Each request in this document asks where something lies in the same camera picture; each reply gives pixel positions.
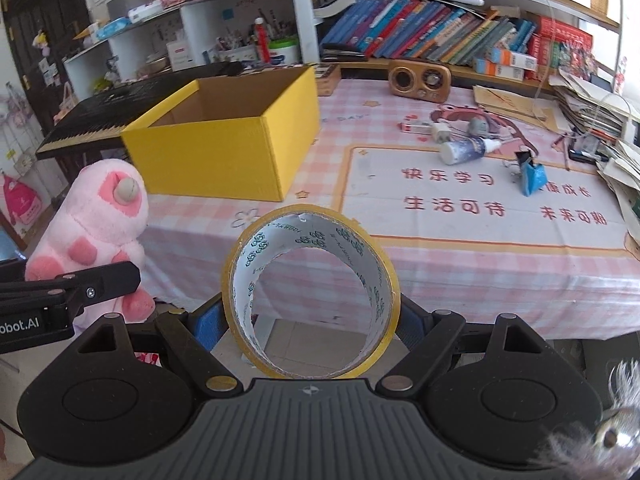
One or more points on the brown envelopes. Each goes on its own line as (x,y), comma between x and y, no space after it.
(515,105)

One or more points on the yellow cardboard box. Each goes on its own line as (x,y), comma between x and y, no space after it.
(210,160)

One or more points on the grey fur bell charm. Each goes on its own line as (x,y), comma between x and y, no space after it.
(612,435)

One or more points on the dark wooden door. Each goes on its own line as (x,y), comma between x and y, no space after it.
(30,5)

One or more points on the colourful cartoon card pack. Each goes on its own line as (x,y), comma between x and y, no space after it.
(575,60)

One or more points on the white shelf unit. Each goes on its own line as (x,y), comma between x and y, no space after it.
(200,25)

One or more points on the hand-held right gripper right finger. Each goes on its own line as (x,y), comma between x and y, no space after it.
(407,327)

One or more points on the red white small box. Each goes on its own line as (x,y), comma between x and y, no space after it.
(415,127)

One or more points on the row of colourful books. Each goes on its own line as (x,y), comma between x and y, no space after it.
(425,30)

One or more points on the white jar green lid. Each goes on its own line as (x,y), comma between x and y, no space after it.
(284,52)

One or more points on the yellow tape roll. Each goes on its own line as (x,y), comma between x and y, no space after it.
(310,240)

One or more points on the pink backpack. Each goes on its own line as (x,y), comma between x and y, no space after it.
(20,202)

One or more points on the white charger plug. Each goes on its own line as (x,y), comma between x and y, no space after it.
(441,133)

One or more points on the stack of worn papers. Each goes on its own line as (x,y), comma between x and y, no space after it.
(595,105)

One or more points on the pink plush toy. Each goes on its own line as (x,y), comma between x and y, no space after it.
(100,220)

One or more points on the wooden chess box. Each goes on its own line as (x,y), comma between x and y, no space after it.
(327,81)

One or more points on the brown retro radio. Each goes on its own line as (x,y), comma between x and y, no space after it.
(420,80)

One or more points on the grey purple toy truck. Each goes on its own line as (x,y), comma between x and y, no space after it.
(478,126)

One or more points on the white glue bottle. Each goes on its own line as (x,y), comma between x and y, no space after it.
(465,150)

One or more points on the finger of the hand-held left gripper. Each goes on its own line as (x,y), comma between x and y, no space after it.
(105,280)

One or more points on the black electronic keyboard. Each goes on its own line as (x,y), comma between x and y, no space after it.
(100,115)

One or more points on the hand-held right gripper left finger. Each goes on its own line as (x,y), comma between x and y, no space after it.
(209,327)

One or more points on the pile of white papers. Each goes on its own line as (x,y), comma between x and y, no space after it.
(625,190)

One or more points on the pen holder with pens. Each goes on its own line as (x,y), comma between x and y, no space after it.
(235,52)

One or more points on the black stapler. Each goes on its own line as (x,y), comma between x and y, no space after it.
(342,54)

